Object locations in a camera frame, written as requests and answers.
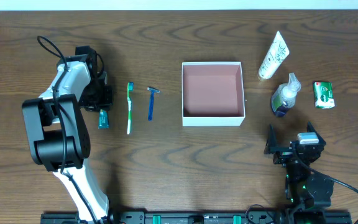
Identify left black cable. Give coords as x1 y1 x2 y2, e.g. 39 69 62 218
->
36 35 101 224

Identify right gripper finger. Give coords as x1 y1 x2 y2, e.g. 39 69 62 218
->
306 121 318 134
264 124 279 154

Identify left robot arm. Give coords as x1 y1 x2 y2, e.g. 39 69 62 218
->
22 45 112 223

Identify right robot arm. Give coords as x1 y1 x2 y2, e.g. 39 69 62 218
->
264 123 334 223

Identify green soap bar pack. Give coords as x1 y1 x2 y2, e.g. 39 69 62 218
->
313 82 335 109

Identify red green toothpaste tube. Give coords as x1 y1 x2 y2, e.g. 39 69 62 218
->
98 110 109 129

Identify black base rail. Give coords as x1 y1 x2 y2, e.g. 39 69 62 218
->
40 210 353 224

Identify green white toothbrush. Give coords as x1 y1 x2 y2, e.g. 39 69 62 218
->
127 82 134 135

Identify blue disposable razor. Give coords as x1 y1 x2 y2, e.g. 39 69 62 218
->
147 86 160 121

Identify black cable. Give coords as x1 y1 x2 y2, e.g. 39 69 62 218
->
292 149 358 224
36 35 101 224

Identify white box pink interior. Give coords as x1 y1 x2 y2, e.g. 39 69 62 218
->
181 62 246 127

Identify clear pump sanitizer bottle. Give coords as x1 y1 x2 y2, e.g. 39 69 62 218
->
271 73 301 117

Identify white lotion tube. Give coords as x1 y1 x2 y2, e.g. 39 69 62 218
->
258 31 290 81

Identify right black cable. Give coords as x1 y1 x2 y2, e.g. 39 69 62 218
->
292 149 358 224

